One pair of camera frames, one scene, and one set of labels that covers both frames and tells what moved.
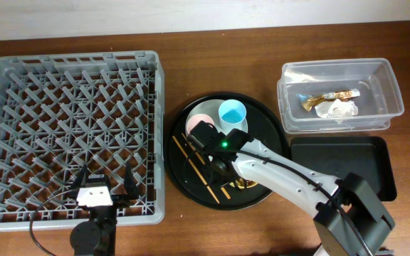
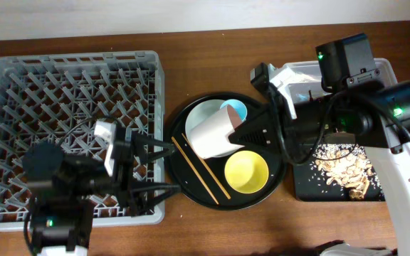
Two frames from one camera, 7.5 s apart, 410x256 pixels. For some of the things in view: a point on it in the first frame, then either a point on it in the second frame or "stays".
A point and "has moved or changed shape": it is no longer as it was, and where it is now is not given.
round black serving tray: x=186 y=167 stays
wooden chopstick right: x=193 y=149 stays
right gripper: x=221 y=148 to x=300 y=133
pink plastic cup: x=194 y=119 has moved or changed shape
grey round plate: x=211 y=108 stays
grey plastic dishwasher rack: x=43 y=118 stays
